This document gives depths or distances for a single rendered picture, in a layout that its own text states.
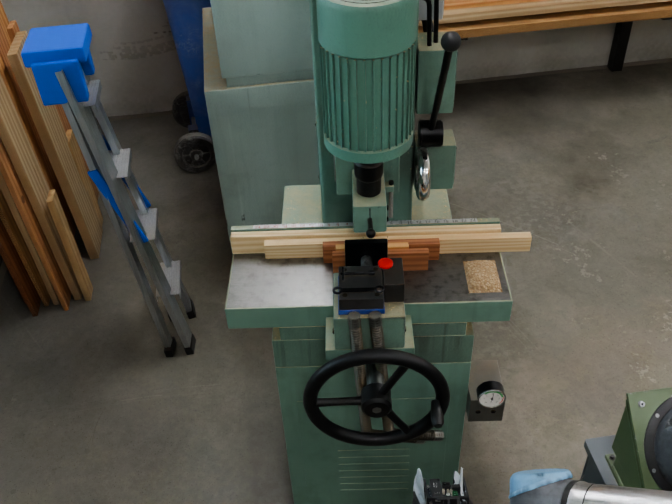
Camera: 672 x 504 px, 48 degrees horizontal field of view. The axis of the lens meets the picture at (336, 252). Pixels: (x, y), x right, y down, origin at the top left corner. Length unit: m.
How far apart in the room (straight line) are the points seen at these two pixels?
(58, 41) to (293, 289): 0.97
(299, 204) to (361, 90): 0.70
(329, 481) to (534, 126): 2.36
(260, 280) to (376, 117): 0.47
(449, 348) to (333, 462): 0.50
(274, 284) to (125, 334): 1.33
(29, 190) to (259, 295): 1.34
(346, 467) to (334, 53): 1.11
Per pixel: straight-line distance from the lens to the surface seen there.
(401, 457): 2.00
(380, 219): 1.57
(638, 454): 1.67
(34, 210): 2.83
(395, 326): 1.49
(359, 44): 1.32
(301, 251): 1.68
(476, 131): 3.83
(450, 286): 1.62
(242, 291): 1.63
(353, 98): 1.38
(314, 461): 2.01
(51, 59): 2.16
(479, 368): 1.84
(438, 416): 1.49
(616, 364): 2.78
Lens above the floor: 2.01
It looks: 41 degrees down
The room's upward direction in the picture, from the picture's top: 3 degrees counter-clockwise
